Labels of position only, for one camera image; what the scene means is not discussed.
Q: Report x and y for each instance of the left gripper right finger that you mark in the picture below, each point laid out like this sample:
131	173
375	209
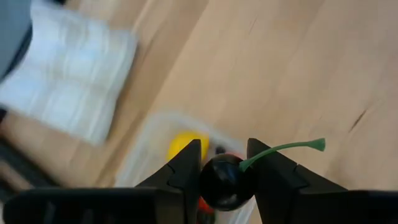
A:
276	189

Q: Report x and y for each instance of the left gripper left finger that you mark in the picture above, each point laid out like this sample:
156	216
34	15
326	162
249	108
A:
177	186

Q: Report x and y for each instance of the clear plastic tupperware container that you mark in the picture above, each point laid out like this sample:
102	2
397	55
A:
149	161

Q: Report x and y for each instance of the yellow toy lemon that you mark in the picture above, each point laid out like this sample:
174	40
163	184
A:
182	144

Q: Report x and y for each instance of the dark berry with thin stem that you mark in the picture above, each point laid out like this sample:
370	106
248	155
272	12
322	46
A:
225	183

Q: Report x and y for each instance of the folded white checked towel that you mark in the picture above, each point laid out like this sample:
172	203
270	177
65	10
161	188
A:
68	74

